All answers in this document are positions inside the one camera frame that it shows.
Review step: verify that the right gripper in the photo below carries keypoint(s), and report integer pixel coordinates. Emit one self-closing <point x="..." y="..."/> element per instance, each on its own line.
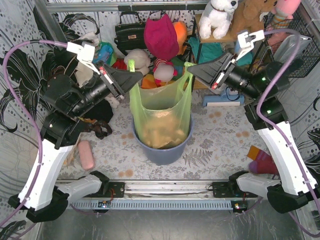
<point x="220" y="75"/>

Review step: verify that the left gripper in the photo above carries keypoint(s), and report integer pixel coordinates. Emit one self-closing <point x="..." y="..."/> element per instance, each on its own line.
<point x="111" y="83"/>

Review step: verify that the green plastic trash bag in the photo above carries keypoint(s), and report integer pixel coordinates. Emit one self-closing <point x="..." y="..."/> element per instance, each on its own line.
<point x="175" y="97"/>

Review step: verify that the blue plastic trash bin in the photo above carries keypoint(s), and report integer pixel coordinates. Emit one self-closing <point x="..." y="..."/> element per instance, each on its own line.
<point x="164" y="156"/>

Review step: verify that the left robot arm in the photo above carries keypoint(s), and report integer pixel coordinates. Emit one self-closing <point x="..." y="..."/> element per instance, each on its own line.
<point x="41" y="198"/>

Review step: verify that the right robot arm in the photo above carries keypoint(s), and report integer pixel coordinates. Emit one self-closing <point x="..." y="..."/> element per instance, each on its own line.
<point x="296" y="186"/>

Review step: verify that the colourful cartoon fabric bag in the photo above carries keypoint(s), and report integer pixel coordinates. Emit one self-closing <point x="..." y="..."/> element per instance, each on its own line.
<point x="104" y="52"/>

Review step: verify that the cream canvas tote bag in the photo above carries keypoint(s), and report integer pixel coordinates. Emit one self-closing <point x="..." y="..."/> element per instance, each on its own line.
<point x="78" y="72"/>

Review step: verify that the dark patterned bag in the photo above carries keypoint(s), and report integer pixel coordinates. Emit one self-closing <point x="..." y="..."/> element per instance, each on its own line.
<point x="97" y="119"/>

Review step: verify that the magenta fabric bag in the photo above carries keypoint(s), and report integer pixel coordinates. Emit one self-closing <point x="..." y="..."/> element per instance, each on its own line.
<point x="160" y="38"/>

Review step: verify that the silver foil bag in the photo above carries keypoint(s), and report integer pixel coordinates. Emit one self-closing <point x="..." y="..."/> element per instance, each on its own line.
<point x="285" y="49"/>

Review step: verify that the teal folded cloth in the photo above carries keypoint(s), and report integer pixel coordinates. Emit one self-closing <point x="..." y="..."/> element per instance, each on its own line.
<point x="212" y="51"/>

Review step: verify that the white plush bear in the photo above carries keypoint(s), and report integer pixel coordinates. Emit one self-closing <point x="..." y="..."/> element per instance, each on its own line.
<point x="141" y="61"/>

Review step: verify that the blue floor mop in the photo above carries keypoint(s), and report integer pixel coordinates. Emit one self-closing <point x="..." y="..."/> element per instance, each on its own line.
<point x="227" y="98"/>

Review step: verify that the white pink plush doll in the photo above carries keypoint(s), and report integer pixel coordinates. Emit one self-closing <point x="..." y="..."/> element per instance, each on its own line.
<point x="163" y="71"/>

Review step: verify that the black leather handbag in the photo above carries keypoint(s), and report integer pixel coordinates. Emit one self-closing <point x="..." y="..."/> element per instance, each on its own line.
<point x="130" y="36"/>

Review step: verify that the orange plush toy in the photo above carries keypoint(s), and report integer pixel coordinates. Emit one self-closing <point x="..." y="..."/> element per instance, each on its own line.
<point x="181" y="33"/>

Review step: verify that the white plush dog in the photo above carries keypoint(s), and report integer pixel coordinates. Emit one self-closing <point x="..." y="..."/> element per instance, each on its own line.
<point x="216" y="18"/>

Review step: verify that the crumpled printed waste paper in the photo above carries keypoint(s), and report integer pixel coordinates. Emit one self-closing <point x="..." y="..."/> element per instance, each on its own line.
<point x="164" y="130"/>

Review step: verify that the black round hat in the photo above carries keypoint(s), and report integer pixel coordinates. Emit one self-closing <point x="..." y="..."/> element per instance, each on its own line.
<point x="62" y="56"/>

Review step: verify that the brown teddy bear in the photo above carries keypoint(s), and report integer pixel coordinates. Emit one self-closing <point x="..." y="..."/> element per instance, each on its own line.
<point x="247" y="16"/>

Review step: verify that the pink glasses case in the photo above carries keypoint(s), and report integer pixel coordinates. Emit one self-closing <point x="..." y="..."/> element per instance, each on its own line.
<point x="86" y="156"/>

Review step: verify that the pink plush toy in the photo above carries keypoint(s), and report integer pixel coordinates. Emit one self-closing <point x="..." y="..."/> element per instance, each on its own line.
<point x="283" y="12"/>

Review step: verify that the orange purple sock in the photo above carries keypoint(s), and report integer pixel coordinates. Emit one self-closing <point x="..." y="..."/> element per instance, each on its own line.
<point x="262" y="162"/>

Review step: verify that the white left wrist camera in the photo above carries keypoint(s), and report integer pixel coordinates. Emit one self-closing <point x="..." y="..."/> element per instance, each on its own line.
<point x="84" y="54"/>

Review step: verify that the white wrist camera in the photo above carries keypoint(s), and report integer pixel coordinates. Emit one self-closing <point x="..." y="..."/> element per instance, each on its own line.
<point x="245" y="42"/>
<point x="84" y="54"/>

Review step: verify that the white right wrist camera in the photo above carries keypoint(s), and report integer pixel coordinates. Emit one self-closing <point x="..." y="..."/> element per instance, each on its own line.
<point x="245" y="42"/>

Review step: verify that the black wire basket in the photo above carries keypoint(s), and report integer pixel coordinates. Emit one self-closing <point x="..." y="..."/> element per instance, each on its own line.
<point x="309" y="57"/>

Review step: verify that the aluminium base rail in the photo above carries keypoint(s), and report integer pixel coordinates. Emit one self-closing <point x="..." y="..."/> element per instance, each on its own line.
<point x="176" y="190"/>

